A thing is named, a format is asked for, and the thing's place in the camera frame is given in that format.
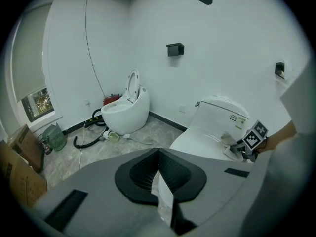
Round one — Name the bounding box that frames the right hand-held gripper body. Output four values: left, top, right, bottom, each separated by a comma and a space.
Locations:
237, 119, 269, 161

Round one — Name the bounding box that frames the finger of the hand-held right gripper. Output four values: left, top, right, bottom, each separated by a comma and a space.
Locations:
230, 142, 246, 153

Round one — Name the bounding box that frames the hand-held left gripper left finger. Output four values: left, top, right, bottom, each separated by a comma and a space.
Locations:
32, 147, 173, 237

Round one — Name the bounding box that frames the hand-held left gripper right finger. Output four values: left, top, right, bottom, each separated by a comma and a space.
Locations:
158, 147, 255, 236

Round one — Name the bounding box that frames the beige towel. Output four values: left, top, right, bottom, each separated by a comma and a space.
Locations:
220, 131, 245, 161

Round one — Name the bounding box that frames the white toilet lid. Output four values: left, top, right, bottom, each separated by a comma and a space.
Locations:
169, 129, 238, 161

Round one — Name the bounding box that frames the person's right forearm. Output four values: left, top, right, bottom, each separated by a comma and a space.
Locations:
256, 119, 298, 154

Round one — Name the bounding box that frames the white toilet with tank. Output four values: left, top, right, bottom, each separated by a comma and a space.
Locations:
158, 95, 250, 222

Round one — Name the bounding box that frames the egg-shaped white toilet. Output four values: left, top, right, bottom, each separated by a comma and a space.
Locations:
100, 69, 151, 135

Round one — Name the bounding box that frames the white and green plastic jug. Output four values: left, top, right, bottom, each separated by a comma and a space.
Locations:
102, 129, 119, 143

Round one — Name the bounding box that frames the black holder with paper roll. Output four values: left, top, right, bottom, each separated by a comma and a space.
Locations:
275, 59, 287, 80

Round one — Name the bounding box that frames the green plastic basket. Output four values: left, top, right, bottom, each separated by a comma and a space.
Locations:
42, 122, 68, 152

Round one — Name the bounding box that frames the open brown cardboard box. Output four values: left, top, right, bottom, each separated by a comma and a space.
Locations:
0, 141, 48, 207

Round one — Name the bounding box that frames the dark framed window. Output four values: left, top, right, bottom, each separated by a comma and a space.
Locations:
21, 86, 55, 122

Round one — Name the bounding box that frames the grey roller blind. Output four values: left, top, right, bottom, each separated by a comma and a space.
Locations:
12, 3, 52, 103

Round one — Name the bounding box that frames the black vacuum hose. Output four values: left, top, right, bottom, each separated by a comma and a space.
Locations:
73, 108, 107, 149

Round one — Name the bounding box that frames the black wall paper holder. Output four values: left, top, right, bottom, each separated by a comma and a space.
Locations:
166, 42, 185, 58

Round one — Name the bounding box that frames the grey hanging wall cable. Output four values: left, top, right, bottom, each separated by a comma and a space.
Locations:
85, 0, 106, 96

